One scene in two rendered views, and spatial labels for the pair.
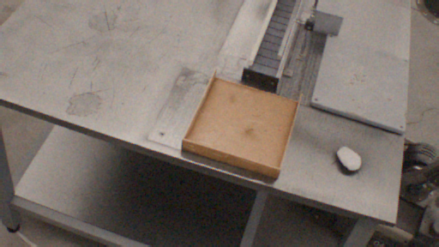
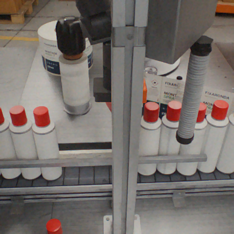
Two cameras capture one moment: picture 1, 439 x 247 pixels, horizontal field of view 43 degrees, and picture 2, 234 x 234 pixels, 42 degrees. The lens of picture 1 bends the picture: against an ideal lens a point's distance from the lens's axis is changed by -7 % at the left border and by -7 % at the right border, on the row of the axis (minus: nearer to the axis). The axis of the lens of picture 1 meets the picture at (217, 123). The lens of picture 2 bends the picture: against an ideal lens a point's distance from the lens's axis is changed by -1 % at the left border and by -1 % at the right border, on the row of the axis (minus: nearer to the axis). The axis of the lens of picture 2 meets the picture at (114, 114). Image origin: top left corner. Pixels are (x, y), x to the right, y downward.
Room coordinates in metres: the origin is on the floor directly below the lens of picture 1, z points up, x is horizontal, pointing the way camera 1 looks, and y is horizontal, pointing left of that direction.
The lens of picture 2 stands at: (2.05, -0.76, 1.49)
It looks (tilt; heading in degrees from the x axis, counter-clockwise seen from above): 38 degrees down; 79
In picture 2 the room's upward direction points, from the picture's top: straight up
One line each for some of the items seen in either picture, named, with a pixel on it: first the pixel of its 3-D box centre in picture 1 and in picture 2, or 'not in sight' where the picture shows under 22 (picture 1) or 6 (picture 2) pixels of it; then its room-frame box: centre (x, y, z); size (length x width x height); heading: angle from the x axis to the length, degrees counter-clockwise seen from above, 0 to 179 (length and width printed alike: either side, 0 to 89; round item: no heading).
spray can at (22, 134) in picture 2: not in sight; (25, 143); (1.94, -0.19, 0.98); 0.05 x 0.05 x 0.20
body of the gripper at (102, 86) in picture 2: not in sight; (115, 77); (2.17, -0.17, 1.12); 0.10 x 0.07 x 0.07; 171
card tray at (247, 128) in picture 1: (244, 119); not in sight; (1.14, -0.07, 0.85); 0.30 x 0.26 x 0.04; 171
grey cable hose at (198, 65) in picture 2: not in sight; (192, 95); (2.27, -0.35, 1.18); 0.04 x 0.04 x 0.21
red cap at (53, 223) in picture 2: not in sight; (54, 228); (1.99, -0.34, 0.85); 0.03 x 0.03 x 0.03
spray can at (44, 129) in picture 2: not in sight; (46, 144); (1.99, -0.21, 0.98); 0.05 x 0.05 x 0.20
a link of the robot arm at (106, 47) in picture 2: not in sight; (116, 51); (2.17, -0.16, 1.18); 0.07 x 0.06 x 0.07; 70
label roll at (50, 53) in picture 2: not in sight; (66, 47); (2.08, 0.37, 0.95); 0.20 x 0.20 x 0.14
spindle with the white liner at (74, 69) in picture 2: not in sight; (73, 66); (2.09, 0.07, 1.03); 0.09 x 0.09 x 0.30
